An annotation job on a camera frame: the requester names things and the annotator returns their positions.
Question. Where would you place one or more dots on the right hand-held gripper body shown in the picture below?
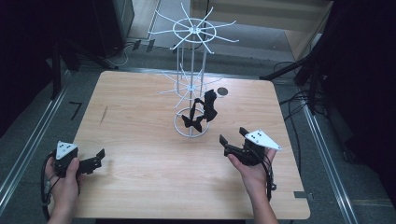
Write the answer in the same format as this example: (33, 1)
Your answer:
(253, 154)

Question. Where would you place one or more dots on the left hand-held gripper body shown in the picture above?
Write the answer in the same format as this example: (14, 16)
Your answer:
(66, 150)

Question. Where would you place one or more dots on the black bow tie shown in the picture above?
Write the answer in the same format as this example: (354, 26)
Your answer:
(191, 123)
(210, 107)

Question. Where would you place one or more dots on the person's right hand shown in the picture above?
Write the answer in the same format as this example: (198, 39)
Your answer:
(257, 177)

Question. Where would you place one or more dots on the person's left hand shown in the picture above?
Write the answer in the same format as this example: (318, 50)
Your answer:
(63, 191)

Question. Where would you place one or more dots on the dark round table grommet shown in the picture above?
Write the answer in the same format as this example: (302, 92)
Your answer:
(223, 91)

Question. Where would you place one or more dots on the black metal stand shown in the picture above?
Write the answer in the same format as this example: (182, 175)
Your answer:
(311, 62)
(56, 71)

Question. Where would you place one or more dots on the small black floor block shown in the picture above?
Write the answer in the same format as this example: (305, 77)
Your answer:
(136, 45)
(150, 45)

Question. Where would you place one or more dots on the dark cabinet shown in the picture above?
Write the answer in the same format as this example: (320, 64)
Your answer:
(115, 25)

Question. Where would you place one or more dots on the metal floor rail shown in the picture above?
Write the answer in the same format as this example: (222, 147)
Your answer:
(330, 168)
(31, 144)

